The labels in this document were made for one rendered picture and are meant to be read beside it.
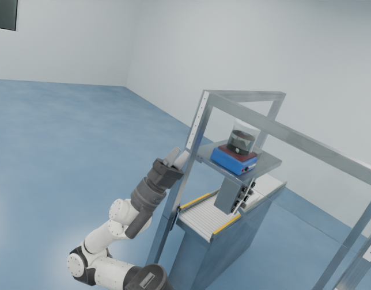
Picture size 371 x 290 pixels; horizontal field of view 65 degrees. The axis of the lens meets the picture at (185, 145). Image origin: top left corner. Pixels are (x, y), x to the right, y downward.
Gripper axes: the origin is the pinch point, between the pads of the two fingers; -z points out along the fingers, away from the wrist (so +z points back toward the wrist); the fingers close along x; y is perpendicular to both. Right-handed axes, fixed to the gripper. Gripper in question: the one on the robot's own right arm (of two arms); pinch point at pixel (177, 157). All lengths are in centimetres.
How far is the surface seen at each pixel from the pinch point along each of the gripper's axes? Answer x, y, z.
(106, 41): -319, 534, 6
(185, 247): -117, 22, 69
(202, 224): -99, 17, 42
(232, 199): -82, 7, 14
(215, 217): -113, 18, 37
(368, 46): -337, 87, -210
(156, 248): -97, 30, 76
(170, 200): -82, 37, 42
